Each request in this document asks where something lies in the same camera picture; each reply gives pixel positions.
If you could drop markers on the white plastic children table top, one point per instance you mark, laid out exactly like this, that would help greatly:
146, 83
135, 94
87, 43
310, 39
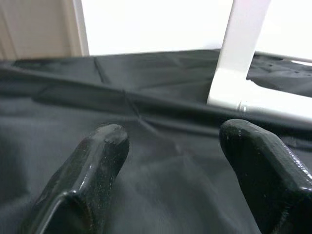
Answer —
280, 102

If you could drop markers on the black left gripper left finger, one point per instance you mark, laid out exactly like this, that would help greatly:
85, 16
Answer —
80, 185

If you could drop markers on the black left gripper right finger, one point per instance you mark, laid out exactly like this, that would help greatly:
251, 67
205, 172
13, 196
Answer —
273, 185

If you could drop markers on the black table cloth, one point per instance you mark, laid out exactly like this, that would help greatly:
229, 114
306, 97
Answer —
158, 182

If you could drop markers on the white tapered plastic table leg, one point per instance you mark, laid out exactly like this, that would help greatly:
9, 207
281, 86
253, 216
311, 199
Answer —
239, 48

